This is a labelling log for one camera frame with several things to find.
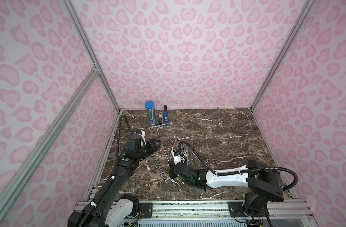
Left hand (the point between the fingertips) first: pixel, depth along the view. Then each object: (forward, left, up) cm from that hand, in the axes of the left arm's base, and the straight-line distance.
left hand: (159, 142), depth 80 cm
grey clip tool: (+27, +2, -13) cm, 31 cm away
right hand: (-9, -5, -8) cm, 13 cm away
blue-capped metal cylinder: (+26, +8, -3) cm, 28 cm away
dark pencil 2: (-12, -2, -17) cm, 21 cm away
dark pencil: (-8, +2, -17) cm, 18 cm away
